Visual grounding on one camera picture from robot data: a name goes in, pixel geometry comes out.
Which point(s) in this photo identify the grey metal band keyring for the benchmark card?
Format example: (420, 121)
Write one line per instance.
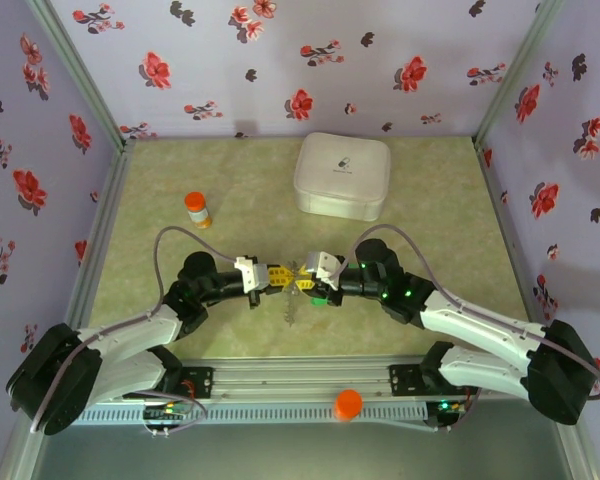
(291, 300)

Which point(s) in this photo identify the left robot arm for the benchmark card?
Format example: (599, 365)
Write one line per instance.
(125, 370)

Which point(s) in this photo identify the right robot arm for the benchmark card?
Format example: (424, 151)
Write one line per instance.
(485, 372)

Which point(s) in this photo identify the orange capped pill bottle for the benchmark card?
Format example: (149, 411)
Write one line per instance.
(196, 202)

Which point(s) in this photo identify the white pill pouch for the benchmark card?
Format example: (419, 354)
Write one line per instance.
(342, 170)

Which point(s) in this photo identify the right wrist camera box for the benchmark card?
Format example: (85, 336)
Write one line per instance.
(324, 269)

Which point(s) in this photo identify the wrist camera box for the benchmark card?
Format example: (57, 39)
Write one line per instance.
(324, 269)
(249, 274)

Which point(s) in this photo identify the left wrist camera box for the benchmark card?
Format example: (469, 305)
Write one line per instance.
(249, 274)

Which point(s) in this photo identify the aluminium mounting rail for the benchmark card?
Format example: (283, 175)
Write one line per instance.
(300, 372)

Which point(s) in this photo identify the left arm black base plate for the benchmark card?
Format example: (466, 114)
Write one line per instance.
(200, 382)

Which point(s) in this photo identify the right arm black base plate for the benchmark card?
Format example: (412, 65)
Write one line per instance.
(405, 380)

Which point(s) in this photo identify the aluminium side rail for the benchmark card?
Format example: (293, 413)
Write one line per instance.
(496, 200)
(110, 200)

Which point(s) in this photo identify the aluminium corner post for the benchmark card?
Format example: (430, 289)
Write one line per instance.
(513, 75)
(83, 75)

